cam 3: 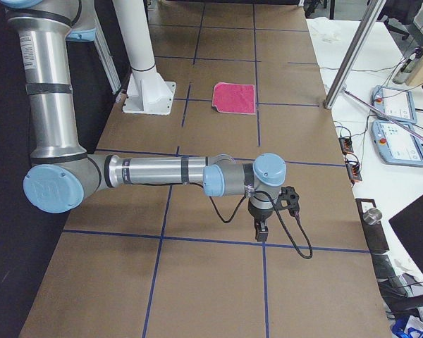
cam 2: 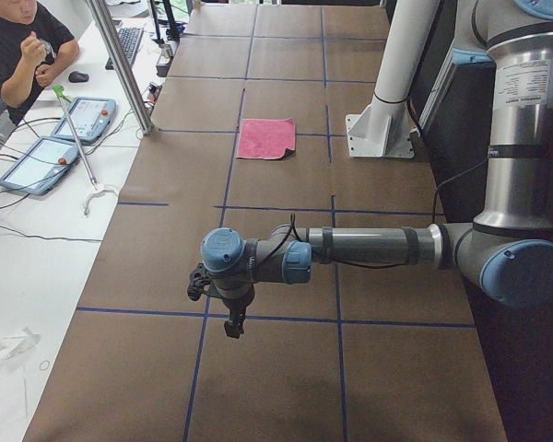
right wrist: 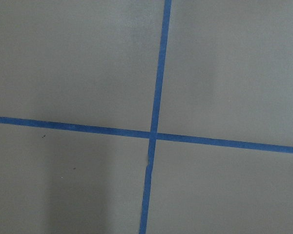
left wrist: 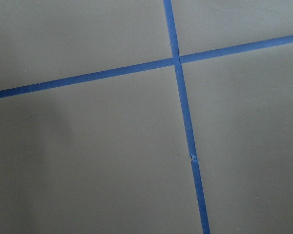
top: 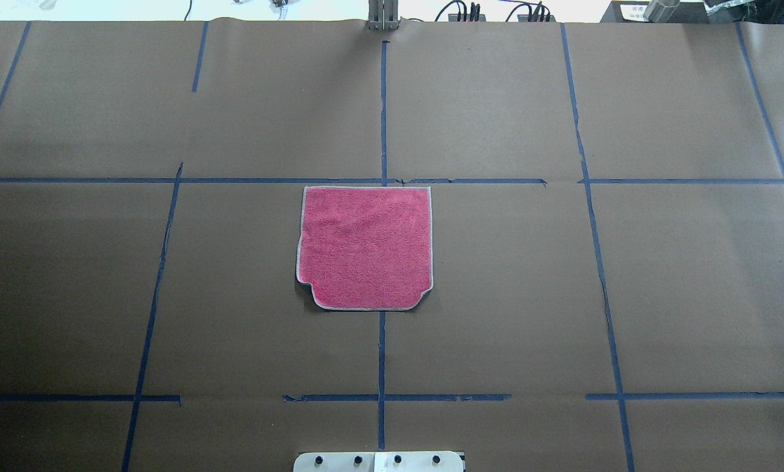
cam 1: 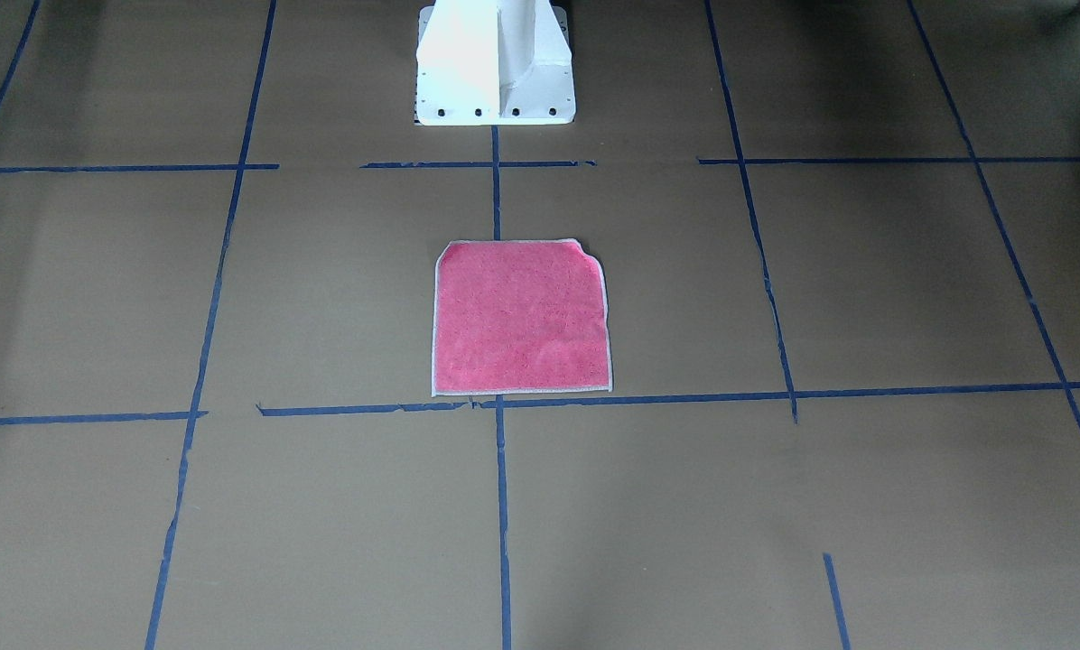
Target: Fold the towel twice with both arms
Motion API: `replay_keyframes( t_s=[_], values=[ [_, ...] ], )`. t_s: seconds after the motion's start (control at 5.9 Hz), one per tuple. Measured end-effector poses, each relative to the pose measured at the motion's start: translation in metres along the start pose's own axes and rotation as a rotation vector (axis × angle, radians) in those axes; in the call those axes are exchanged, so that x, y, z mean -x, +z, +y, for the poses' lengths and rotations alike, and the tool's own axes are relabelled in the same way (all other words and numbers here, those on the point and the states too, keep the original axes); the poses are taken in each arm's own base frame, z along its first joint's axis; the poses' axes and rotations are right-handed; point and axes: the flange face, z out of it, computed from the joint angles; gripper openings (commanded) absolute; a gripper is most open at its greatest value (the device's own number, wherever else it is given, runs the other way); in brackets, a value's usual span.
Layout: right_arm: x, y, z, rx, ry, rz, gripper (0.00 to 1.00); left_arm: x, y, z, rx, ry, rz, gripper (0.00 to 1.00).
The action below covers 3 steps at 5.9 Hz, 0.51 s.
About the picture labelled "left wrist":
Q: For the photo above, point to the long blue tape strip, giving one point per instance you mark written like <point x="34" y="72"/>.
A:
<point x="146" y="66"/>

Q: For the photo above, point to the crossing blue tape strip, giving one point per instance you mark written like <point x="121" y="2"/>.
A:
<point x="186" y="116"/>

